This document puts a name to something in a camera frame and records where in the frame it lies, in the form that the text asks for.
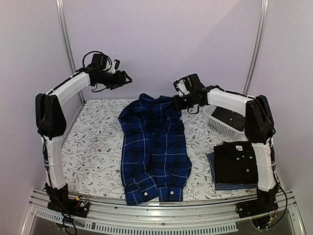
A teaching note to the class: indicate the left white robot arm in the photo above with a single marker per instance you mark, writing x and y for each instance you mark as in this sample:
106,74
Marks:
50,119

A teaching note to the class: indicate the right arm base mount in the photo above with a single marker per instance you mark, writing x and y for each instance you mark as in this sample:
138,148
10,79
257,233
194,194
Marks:
265,203

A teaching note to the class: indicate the folded blue checked shirt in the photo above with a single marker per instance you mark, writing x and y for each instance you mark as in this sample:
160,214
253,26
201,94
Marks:
220,186

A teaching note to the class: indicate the left aluminium post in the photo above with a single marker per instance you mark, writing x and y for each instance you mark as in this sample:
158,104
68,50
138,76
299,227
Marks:
65,35

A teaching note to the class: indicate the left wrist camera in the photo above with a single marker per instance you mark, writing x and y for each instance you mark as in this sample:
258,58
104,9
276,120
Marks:
115,66

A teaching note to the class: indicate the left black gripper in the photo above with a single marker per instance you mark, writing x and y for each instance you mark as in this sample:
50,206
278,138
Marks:
121,79

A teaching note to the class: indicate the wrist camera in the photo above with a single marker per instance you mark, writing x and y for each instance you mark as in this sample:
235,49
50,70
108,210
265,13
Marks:
115,66
180,87

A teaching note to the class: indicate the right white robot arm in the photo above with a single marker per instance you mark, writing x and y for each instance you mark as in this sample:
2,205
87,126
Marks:
259,127

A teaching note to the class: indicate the aluminium front rail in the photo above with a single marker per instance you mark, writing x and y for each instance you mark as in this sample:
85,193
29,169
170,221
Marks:
111,216

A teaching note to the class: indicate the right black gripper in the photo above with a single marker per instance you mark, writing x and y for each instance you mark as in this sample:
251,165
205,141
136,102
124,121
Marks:
178,104

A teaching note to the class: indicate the white plastic basket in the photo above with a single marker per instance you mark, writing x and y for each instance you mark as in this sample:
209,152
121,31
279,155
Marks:
220,126

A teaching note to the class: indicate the right aluminium post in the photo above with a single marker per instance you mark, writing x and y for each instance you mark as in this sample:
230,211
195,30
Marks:
257,45

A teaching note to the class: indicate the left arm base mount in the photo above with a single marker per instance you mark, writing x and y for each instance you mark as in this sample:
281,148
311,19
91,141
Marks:
60,202

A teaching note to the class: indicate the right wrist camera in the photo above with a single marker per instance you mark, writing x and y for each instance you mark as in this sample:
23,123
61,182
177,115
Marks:
180,87

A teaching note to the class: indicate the folded black shirt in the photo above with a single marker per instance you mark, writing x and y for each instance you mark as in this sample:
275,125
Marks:
235,163

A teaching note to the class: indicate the blue plaid long sleeve shirt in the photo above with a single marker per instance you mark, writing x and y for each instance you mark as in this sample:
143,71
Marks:
154,161

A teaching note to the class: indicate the aluminium post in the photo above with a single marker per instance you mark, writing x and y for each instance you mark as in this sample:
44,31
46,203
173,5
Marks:
65,35
257,45

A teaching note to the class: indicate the floral tablecloth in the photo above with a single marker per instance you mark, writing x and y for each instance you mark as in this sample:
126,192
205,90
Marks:
91,154

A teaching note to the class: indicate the black shirt in basket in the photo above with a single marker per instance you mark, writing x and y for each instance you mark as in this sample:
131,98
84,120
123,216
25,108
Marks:
231,118

